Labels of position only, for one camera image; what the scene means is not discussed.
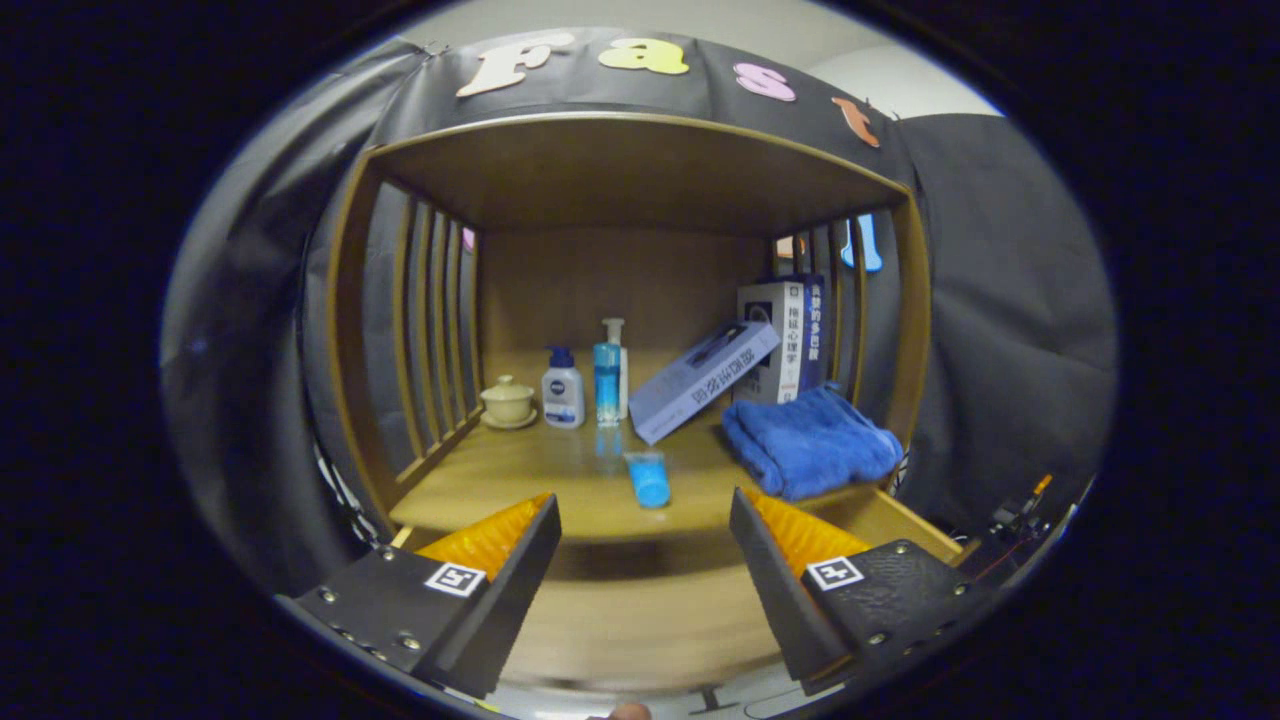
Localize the white bottle with blue cap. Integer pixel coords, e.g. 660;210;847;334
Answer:
541;346;586;429

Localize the lilac leaning book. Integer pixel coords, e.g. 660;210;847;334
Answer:
628;320;783;446

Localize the white pump bottle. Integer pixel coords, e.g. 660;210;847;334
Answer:
602;318;631;421

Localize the dark blue upright book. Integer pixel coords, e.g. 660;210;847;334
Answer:
800;275;829;393

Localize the white upright book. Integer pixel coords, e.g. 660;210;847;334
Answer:
737;280;806;406

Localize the black light stand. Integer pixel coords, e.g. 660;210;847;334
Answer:
312;440;366;541

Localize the wooden countertop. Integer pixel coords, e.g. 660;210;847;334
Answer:
388;350;901;546

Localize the wooden cabinet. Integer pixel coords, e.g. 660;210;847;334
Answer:
325;110;966;691

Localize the black and orange tool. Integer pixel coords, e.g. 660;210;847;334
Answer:
985;473;1056;546

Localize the blue and white tube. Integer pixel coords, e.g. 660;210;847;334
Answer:
622;450;673;509

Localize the black backdrop cloth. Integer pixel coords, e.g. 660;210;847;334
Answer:
160;28;1116;601

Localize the blue folded towel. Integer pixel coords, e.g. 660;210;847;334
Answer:
720;382;904;503

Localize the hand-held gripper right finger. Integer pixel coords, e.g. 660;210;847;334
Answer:
728;487;1001;696

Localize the clear blue bottle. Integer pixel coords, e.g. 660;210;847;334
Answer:
593;342;623;429

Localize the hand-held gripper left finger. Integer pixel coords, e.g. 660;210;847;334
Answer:
275;492;563;699

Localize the beige lidded teacup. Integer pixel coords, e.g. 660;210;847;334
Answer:
479;375;539;431

